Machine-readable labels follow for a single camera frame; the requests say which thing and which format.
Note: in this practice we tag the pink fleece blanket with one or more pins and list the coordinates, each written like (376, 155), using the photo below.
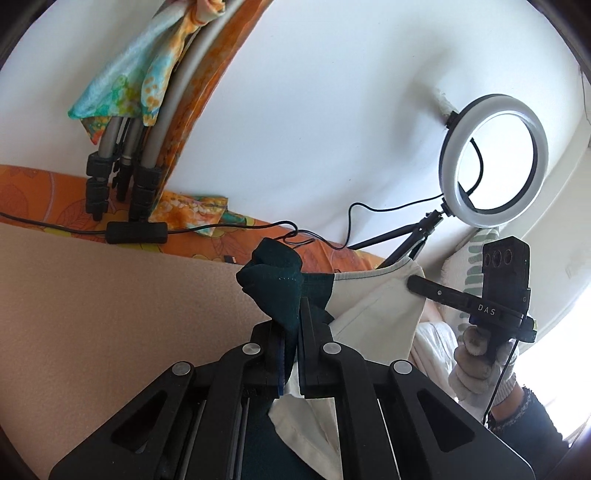
(85, 326)

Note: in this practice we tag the right gloved hand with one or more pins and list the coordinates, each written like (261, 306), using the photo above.
(477, 380)

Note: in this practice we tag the white ring light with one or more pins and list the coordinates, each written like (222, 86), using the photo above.
(493, 160)

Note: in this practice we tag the silver folded tripod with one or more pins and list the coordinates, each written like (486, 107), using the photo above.
(123, 102)

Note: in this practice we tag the black inline cable switch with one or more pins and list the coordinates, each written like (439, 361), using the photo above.
(136, 233)

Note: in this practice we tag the cream and teal t-shirt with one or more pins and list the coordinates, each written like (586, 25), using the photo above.
(372, 312)

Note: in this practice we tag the right dark sleeve forearm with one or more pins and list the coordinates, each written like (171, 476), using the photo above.
(527, 428)

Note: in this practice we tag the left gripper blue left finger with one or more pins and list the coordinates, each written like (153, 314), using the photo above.
(281, 369)

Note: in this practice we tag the colourful floral scarf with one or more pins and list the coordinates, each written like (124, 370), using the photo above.
(191, 86)

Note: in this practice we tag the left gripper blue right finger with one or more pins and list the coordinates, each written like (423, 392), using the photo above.
(314, 372)

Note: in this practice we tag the green striped white blanket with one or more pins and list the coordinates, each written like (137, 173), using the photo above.
(462, 271)

